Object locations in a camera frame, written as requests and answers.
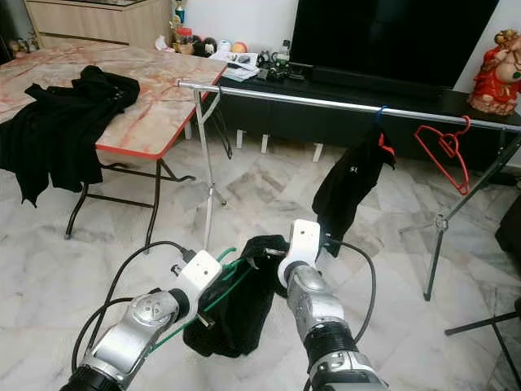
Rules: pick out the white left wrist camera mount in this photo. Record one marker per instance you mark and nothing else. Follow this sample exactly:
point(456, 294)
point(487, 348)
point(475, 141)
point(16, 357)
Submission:
point(197, 277)

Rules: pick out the black garment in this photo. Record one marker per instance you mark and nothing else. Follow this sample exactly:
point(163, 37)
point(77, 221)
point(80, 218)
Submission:
point(61, 134)

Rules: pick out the marble table with red edge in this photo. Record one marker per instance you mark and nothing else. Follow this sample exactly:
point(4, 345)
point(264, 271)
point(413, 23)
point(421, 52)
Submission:
point(171, 102)

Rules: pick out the black folding table frame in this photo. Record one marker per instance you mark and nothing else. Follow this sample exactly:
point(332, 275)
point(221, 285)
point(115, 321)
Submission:
point(153, 204)

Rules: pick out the green plastic hanger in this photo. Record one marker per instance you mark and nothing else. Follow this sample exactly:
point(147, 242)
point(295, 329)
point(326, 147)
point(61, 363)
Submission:
point(171, 333)

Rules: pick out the black TV console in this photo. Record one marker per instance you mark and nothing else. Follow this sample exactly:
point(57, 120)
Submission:
point(342, 126)

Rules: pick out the light wooden cabinet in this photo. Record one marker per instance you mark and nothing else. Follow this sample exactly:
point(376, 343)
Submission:
point(98, 24)

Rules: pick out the small clear bottle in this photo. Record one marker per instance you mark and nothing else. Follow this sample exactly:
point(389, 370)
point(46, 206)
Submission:
point(286, 53)

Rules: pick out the black tripod leg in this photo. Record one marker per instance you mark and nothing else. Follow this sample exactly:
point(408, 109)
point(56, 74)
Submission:
point(480, 323)

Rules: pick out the orange ball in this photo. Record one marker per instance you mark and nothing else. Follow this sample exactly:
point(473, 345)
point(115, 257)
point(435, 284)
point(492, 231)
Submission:
point(238, 48)

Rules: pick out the black flat screen TV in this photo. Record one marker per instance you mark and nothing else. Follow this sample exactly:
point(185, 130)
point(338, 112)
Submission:
point(391, 41)

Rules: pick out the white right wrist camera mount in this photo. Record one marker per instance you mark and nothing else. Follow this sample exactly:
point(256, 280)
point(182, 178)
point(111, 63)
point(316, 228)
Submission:
point(303, 240)

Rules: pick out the red laughing Buddha statue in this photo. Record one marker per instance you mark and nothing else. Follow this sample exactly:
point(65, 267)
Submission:
point(496, 77)

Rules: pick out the blue gold trophy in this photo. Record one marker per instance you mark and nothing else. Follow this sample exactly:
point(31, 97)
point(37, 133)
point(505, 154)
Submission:
point(180, 11)

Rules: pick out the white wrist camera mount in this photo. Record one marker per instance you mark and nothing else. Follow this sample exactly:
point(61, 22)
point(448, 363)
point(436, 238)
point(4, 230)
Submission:
point(197, 277)
point(303, 240)

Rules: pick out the jar with red lid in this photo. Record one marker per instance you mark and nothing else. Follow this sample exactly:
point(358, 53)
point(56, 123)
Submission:
point(185, 41)

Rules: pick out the black shirt with white print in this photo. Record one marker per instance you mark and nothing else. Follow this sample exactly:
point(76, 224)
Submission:
point(350, 187)
point(236, 318)

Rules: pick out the red hanger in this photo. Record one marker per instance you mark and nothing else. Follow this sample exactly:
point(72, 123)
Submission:
point(454, 137)

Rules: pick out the silver clothes rack rail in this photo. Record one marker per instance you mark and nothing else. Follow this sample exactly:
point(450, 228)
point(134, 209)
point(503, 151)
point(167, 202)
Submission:
point(309, 100)

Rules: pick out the black electronic gadgets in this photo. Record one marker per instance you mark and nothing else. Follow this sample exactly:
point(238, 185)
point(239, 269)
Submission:
point(281, 72)

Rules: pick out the blue hanger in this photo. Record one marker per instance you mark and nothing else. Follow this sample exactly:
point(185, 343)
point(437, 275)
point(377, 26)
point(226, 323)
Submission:
point(378, 115)

